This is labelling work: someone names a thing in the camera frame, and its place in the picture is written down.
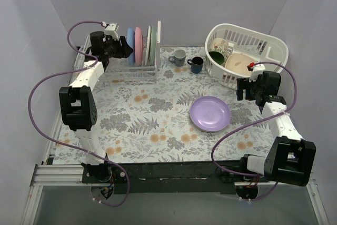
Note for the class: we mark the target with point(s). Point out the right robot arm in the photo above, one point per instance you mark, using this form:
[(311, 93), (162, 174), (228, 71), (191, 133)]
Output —
[(290, 158)]

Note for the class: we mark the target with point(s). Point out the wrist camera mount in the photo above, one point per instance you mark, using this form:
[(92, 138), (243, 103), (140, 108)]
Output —
[(256, 69), (110, 30)]

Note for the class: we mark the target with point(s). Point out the aluminium frame rail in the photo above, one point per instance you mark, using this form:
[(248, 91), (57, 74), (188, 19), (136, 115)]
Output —
[(57, 175)]

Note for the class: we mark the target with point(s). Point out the white wire dish rack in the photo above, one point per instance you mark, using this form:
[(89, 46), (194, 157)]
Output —
[(118, 69)]

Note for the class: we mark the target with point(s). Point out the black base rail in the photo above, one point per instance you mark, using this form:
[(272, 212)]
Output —
[(163, 177)]

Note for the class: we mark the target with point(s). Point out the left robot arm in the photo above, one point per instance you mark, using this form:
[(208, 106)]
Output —
[(78, 108)]

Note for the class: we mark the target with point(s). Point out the white plate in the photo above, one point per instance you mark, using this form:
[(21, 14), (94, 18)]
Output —
[(148, 46)]

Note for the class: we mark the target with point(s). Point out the white plastic basket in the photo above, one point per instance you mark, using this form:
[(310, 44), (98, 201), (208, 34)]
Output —
[(261, 47)]

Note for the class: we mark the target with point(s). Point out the dark blue mug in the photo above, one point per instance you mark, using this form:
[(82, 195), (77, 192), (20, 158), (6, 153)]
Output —
[(196, 64)]

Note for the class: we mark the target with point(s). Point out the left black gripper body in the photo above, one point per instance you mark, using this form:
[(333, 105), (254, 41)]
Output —
[(121, 48)]

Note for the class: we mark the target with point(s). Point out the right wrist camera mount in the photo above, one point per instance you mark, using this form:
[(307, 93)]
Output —
[(256, 69)]

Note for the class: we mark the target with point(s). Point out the floral mug green inside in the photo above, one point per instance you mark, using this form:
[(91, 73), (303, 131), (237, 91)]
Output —
[(218, 50)]

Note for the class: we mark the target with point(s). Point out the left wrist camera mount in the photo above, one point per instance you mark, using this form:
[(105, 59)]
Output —
[(110, 30)]

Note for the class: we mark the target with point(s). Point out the green plate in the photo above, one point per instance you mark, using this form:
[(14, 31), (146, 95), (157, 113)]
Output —
[(153, 45)]

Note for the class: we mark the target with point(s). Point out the purple plate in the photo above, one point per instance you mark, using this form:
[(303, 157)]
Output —
[(210, 111)]

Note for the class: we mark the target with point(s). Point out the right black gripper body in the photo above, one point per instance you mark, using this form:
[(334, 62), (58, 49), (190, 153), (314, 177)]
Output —
[(244, 89)]

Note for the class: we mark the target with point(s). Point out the blue plate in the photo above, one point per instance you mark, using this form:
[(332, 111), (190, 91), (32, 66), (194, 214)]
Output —
[(130, 41)]

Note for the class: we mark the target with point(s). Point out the floral tablecloth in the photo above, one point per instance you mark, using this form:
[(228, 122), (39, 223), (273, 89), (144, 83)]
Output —
[(149, 121)]

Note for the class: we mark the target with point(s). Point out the pink plate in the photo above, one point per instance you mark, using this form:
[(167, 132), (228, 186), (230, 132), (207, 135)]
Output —
[(138, 47)]

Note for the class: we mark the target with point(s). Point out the cream plate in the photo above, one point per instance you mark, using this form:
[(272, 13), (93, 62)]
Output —
[(209, 129)]

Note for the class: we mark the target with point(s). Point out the white cutting board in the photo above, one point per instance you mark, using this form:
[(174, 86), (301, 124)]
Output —
[(158, 32)]

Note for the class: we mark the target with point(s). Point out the grey mug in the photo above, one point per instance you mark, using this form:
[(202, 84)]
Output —
[(178, 58)]

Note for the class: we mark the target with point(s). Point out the cream leaf-shaped dish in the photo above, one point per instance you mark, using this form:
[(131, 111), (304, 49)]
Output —
[(238, 62)]

